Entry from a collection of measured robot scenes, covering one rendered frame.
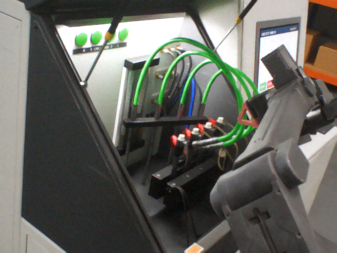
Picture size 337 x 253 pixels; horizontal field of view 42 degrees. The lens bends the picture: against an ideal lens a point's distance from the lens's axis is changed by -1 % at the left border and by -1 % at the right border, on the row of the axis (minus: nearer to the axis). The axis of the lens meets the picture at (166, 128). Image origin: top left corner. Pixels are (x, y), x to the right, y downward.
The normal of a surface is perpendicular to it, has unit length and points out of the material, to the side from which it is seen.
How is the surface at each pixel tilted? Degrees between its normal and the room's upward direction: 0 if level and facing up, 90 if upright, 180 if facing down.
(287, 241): 72
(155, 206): 0
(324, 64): 90
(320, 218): 0
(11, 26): 90
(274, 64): 84
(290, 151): 40
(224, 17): 90
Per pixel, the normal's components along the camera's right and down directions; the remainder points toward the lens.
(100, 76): 0.78, 0.40
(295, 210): 0.73, -0.48
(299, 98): 0.60, -0.44
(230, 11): -0.60, 0.25
